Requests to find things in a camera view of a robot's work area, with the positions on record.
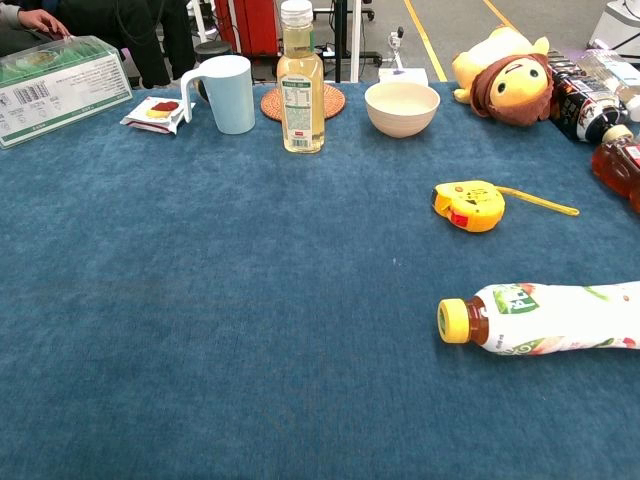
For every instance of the yellow plush doll brown hood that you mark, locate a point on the yellow plush doll brown hood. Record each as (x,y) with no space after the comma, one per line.
(515,80)

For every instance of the glass jar black lid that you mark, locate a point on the glass jar black lid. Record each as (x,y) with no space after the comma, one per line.
(212,49)

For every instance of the white frame post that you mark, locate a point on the white frame post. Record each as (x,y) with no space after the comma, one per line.
(355,40)

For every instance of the clear box green tea bags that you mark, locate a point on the clear box green tea bags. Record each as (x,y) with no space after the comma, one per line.
(60,95)

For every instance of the yellow tape measure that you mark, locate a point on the yellow tape measure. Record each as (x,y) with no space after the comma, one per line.
(470,205)

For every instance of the dark cola bottle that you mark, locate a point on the dark cola bottle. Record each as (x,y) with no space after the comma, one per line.
(580,107)

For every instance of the small white clamp device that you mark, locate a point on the small white clamp device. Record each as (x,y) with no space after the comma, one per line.
(396,45)

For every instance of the cream bowl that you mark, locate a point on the cream bowl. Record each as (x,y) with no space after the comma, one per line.
(402,112)

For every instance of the pale yellow drink bottle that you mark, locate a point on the pale yellow drink bottle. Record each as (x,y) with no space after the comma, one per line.
(301,100)

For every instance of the white machine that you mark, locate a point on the white machine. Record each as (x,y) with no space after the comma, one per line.
(620,25)

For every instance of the small white purple box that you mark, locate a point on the small white purple box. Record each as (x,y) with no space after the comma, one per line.
(402,76)

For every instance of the red cabinet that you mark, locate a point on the red cabinet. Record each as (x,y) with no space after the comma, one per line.
(250,25)

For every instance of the white snack packet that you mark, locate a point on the white snack packet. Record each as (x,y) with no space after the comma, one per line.
(157,114)

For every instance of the round woven coaster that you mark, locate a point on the round woven coaster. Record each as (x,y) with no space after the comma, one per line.
(335,102)

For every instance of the blue table mat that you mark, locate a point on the blue table mat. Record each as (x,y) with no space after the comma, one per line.
(250,300)

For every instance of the tea bottle with yellow cap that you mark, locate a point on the tea bottle with yellow cap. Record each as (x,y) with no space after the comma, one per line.
(550,320)

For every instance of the amber squeeze bottle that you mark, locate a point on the amber squeeze bottle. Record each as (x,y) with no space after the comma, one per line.
(617,165)

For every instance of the light blue mug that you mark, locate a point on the light blue mug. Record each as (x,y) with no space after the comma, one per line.
(230,95)

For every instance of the seated person in black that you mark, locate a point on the seated person in black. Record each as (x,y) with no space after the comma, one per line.
(140,35)

